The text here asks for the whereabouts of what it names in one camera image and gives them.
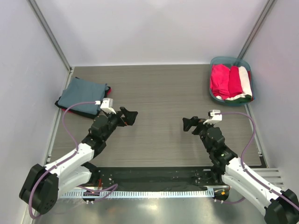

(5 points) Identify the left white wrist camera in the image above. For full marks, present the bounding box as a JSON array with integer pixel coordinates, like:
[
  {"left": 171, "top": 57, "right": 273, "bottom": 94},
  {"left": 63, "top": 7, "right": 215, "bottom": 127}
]
[{"left": 100, "top": 98, "right": 116, "bottom": 114}]

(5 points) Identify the green t shirt in basket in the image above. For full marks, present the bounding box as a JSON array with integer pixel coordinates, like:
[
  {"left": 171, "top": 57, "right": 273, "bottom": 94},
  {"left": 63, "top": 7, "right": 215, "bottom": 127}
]
[{"left": 224, "top": 95, "right": 252, "bottom": 104}]

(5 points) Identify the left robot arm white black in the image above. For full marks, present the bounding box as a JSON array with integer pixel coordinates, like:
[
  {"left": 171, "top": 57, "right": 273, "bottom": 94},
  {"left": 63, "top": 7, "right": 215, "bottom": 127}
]
[{"left": 19, "top": 107, "right": 138, "bottom": 219}]

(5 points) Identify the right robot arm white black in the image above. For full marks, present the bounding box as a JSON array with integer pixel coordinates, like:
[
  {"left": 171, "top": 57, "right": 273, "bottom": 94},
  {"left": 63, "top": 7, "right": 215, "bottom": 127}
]
[{"left": 182, "top": 112, "right": 299, "bottom": 224}]

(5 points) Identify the white slotted cable duct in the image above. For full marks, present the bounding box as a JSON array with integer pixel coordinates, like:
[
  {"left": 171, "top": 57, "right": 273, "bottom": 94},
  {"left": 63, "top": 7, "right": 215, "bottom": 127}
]
[{"left": 60, "top": 188, "right": 214, "bottom": 199}]

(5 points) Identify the aluminium frame post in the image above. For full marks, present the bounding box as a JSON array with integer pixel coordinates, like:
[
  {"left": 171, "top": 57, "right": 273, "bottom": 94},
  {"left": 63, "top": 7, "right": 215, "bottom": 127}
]
[
  {"left": 237, "top": 0, "right": 277, "bottom": 59},
  {"left": 27, "top": 0, "right": 72, "bottom": 72}
]

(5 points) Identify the pink-red t shirt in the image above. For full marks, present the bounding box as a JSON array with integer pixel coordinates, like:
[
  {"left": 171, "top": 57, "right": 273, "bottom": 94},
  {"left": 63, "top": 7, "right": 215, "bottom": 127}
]
[{"left": 210, "top": 64, "right": 230, "bottom": 100}]

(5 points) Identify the red t shirt in basket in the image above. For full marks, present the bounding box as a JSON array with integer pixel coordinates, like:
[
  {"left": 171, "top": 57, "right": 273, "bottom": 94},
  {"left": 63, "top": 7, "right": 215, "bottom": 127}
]
[{"left": 226, "top": 66, "right": 243, "bottom": 100}]

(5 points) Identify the left aluminium frame post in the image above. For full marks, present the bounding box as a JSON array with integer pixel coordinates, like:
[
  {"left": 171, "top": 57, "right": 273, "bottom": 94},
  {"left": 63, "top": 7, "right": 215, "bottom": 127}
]
[{"left": 27, "top": 0, "right": 72, "bottom": 72}]

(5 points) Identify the blue plastic basket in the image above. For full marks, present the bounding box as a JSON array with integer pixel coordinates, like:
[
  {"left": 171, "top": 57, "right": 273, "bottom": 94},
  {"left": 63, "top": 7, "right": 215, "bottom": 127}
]
[{"left": 209, "top": 56, "right": 254, "bottom": 106}]

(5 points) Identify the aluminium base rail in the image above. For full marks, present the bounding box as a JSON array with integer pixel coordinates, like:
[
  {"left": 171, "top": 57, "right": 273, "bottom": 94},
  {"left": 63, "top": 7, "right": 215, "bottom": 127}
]
[{"left": 253, "top": 168, "right": 284, "bottom": 188}]

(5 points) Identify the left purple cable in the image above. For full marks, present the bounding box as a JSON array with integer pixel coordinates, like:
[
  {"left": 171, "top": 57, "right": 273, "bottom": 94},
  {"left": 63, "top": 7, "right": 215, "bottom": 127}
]
[{"left": 28, "top": 100, "right": 119, "bottom": 219}]

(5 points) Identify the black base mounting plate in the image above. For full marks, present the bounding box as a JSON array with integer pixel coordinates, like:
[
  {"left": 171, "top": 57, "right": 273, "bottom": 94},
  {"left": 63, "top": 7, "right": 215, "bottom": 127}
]
[{"left": 86, "top": 167, "right": 227, "bottom": 192}]

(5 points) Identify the folded grey-blue t shirt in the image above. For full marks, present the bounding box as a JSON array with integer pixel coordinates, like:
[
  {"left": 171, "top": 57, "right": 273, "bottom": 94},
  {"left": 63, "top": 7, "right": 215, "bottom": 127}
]
[{"left": 55, "top": 77, "right": 111, "bottom": 119}]

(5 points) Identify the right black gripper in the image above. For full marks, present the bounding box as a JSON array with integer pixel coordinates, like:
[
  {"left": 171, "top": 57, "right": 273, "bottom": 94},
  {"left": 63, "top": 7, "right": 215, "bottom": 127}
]
[{"left": 183, "top": 116, "right": 216, "bottom": 153}]

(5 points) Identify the white t shirt in basket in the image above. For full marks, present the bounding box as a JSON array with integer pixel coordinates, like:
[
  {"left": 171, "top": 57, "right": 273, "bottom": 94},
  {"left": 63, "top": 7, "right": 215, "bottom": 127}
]
[{"left": 212, "top": 66, "right": 253, "bottom": 101}]

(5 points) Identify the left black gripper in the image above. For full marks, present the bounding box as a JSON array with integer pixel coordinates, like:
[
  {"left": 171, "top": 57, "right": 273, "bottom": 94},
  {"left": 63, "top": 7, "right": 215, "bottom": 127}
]
[{"left": 102, "top": 107, "right": 137, "bottom": 141}]

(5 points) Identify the right aluminium frame post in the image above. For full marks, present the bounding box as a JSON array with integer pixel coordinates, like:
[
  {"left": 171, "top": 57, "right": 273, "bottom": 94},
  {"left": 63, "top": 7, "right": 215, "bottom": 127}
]
[{"left": 237, "top": 0, "right": 277, "bottom": 59}]

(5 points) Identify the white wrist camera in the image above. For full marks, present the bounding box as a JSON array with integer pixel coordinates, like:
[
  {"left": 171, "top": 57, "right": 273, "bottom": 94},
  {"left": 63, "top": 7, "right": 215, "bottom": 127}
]
[
  {"left": 203, "top": 110, "right": 222, "bottom": 125},
  {"left": 100, "top": 98, "right": 116, "bottom": 114}
]

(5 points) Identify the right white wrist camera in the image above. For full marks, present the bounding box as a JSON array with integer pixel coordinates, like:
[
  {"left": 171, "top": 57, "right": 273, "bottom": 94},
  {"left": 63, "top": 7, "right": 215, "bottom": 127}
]
[{"left": 203, "top": 110, "right": 222, "bottom": 125}]

